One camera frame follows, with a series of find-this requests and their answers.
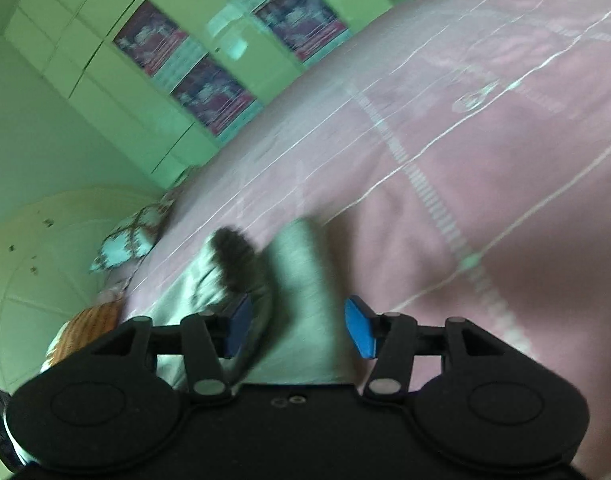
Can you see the orange striped pillow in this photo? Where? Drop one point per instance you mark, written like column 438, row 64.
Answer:
column 85, row 327

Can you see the purple wall poster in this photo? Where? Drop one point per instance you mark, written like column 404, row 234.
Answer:
column 300, row 20
column 150, row 40
column 215, row 95

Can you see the white glossy wardrobe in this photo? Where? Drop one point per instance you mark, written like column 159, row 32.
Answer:
column 85, row 35

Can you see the bed with pink checked sheet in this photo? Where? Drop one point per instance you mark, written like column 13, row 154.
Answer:
column 485, row 160

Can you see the teal brown patterned pillow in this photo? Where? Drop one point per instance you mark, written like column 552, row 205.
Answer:
column 128, row 242

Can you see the cream wooden headboard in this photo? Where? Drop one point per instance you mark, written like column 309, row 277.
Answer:
column 35, row 270

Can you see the pink pillow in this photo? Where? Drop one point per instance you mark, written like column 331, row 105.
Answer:
column 113, row 292

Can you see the white teal patterned pillow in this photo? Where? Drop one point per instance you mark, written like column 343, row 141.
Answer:
column 48, row 361

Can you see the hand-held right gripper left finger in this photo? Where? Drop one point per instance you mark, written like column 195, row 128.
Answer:
column 240, row 327

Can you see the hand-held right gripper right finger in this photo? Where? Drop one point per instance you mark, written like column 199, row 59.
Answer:
column 360, row 330

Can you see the grey pants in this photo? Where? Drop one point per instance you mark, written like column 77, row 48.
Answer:
column 305, row 285

